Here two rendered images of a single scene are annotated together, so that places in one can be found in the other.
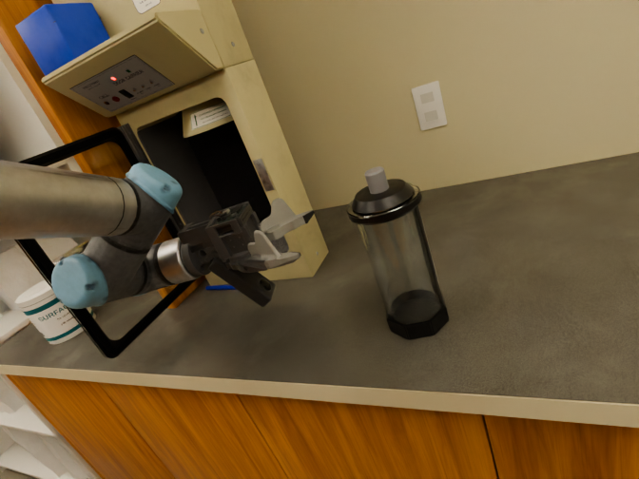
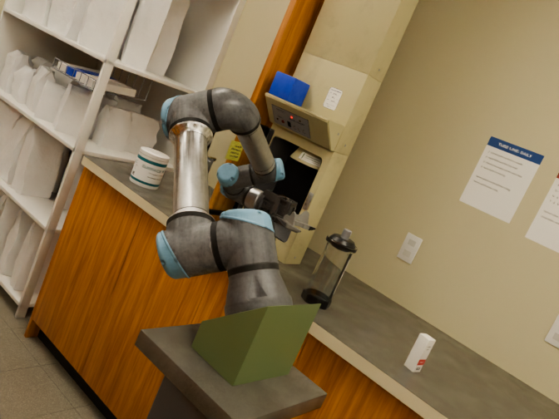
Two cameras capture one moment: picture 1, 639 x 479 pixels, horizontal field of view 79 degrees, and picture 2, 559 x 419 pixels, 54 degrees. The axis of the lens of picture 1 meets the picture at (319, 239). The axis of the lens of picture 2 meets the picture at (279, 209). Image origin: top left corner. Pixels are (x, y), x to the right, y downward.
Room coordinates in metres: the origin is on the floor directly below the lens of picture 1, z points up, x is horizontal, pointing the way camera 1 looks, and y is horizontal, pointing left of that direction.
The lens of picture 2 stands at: (-1.26, 0.00, 1.51)
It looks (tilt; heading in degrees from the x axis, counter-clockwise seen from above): 11 degrees down; 4
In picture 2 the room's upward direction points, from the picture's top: 24 degrees clockwise
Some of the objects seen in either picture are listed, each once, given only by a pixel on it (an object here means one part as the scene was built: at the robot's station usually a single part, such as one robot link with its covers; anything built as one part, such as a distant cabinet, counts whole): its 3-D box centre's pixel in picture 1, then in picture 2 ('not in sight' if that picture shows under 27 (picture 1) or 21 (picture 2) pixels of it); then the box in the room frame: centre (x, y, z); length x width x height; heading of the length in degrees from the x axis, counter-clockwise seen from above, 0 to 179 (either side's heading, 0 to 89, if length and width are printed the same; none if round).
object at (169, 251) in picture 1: (184, 258); (256, 199); (0.62, 0.22, 1.16); 0.08 x 0.05 x 0.08; 164
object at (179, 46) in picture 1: (130, 73); (299, 120); (0.83, 0.21, 1.46); 0.32 x 0.12 x 0.10; 59
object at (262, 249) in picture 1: (267, 247); (292, 220); (0.51, 0.07, 1.16); 0.09 x 0.03 x 0.06; 38
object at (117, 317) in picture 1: (113, 239); (225, 167); (0.81, 0.40, 1.19); 0.30 x 0.01 x 0.40; 149
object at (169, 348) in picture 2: not in sight; (233, 369); (-0.11, 0.03, 0.92); 0.32 x 0.32 x 0.04; 59
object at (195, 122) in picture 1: (214, 111); (313, 158); (0.95, 0.11, 1.34); 0.18 x 0.18 x 0.05
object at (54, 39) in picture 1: (68, 39); (289, 89); (0.88, 0.30, 1.56); 0.10 x 0.10 x 0.09; 59
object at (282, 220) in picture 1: (283, 214); (304, 219); (0.63, 0.04, 1.16); 0.09 x 0.03 x 0.06; 110
